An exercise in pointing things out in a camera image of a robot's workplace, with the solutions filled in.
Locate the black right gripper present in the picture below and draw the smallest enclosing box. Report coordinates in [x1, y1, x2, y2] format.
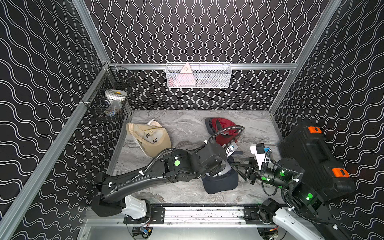
[231, 156, 290, 193]

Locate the red and black cap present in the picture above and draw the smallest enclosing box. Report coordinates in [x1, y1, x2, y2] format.
[210, 117, 241, 147]

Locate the beige cap with black lettering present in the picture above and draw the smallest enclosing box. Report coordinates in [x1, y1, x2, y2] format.
[126, 123, 172, 158]

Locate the white baseball cap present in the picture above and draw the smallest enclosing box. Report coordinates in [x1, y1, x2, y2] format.
[147, 119, 162, 128]

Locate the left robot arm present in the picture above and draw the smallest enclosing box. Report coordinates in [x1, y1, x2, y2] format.
[91, 143, 228, 220]

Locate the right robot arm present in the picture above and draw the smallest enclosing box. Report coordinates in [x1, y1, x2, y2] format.
[231, 158, 349, 240]

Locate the dark grey cap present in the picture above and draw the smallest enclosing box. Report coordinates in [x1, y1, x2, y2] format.
[205, 118, 216, 136]

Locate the black plastic tool case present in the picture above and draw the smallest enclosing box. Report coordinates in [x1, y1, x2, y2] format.
[279, 121, 356, 201]

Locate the pink triangular card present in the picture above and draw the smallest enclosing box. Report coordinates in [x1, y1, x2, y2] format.
[174, 63, 196, 88]

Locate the white item in black basket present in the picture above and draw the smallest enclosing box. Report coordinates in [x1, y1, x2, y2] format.
[104, 89, 128, 117]

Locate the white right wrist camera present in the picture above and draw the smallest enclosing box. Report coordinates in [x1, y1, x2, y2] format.
[250, 143, 271, 170]

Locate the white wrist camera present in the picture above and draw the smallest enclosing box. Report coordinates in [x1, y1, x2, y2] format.
[250, 143, 271, 170]
[226, 142, 239, 157]

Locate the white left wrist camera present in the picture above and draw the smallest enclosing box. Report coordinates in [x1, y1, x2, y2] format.
[226, 142, 239, 157]

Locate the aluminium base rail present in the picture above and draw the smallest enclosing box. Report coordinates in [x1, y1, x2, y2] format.
[122, 205, 272, 227]

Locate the white wire wall basket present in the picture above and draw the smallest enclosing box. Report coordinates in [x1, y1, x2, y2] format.
[165, 63, 233, 89]

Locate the black wire mesh basket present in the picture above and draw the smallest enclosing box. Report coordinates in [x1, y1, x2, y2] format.
[85, 66, 138, 122]

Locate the aluminium corner frame post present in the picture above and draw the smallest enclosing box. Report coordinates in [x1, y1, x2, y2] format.
[73, 0, 111, 64]

